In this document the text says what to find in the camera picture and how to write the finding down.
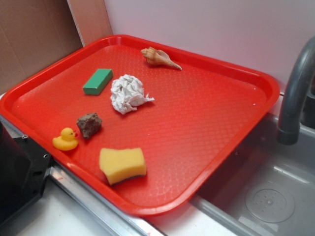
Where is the green rectangular block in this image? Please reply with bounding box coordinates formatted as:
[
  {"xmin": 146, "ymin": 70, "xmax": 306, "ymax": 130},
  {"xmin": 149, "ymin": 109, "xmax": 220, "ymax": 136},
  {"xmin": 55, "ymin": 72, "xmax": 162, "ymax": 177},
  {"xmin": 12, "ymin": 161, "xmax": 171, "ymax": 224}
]
[{"xmin": 83, "ymin": 69, "xmax": 113, "ymax": 95}]

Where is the brown rough rock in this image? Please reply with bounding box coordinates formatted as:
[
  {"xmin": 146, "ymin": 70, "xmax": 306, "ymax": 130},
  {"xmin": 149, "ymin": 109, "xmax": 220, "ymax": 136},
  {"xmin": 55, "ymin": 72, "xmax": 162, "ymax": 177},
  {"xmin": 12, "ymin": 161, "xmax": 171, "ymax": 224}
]
[{"xmin": 76, "ymin": 113, "xmax": 102, "ymax": 139}]

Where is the silver metal rail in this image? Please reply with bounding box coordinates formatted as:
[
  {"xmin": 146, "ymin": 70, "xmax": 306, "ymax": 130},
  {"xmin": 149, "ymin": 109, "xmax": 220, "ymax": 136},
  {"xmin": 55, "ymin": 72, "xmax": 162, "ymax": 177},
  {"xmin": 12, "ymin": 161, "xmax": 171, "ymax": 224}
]
[{"xmin": 49, "ymin": 164, "xmax": 163, "ymax": 236}]

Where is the grey plastic sink basin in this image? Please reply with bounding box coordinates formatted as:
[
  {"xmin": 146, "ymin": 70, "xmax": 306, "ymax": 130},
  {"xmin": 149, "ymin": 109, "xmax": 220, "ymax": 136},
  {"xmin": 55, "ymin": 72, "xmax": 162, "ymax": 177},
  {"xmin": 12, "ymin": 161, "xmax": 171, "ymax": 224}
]
[{"xmin": 191, "ymin": 115, "xmax": 315, "ymax": 236}]

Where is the orange spiral seashell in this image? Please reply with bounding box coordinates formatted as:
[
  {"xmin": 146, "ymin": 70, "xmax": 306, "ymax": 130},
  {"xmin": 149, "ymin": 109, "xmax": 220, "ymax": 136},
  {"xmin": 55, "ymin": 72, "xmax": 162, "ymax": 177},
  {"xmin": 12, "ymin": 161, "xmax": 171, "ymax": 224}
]
[{"xmin": 141, "ymin": 47, "xmax": 182, "ymax": 70}]

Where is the yellow rubber duck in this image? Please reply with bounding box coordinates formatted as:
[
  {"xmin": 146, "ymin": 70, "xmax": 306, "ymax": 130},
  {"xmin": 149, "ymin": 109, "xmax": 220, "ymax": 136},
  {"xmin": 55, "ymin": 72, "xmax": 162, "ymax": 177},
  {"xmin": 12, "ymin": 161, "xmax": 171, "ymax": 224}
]
[{"xmin": 52, "ymin": 127, "xmax": 78, "ymax": 151}]

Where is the yellow kitchen sponge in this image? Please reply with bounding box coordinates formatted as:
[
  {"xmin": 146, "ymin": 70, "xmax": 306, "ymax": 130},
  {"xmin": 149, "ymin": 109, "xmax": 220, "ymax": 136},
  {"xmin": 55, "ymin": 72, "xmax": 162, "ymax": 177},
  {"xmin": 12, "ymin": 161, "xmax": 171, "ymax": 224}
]
[{"xmin": 99, "ymin": 148, "xmax": 147, "ymax": 185}]

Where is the brown cardboard panel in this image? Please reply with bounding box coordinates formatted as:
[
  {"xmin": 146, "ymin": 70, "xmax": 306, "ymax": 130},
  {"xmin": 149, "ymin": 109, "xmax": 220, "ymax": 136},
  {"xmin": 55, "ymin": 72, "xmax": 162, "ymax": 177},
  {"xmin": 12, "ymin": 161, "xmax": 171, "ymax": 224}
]
[{"xmin": 0, "ymin": 0, "xmax": 82, "ymax": 93}]

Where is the crumpled white paper ball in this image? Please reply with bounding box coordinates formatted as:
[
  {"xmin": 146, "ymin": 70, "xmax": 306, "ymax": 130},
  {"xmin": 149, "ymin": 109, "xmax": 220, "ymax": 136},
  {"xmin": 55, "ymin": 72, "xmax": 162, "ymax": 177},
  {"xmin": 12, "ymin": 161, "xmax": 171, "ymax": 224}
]
[{"xmin": 110, "ymin": 74, "xmax": 155, "ymax": 115}]

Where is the grey curved faucet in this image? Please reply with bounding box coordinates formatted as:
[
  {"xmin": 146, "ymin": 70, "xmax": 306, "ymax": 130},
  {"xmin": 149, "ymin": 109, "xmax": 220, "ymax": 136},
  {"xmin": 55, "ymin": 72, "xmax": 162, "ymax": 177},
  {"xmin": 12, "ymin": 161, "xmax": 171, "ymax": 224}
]
[{"xmin": 276, "ymin": 37, "xmax": 315, "ymax": 145}]

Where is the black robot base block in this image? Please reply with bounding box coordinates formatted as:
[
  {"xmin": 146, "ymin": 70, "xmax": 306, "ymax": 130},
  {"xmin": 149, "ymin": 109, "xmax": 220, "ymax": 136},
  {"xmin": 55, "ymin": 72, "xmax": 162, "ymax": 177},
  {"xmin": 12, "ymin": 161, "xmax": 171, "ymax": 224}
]
[{"xmin": 0, "ymin": 124, "xmax": 52, "ymax": 225}]

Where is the red plastic tray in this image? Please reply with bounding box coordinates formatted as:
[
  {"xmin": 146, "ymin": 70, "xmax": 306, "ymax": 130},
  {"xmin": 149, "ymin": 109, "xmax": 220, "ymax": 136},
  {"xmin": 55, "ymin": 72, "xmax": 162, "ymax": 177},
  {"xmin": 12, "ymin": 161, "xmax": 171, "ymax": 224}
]
[{"xmin": 0, "ymin": 35, "xmax": 280, "ymax": 216}]

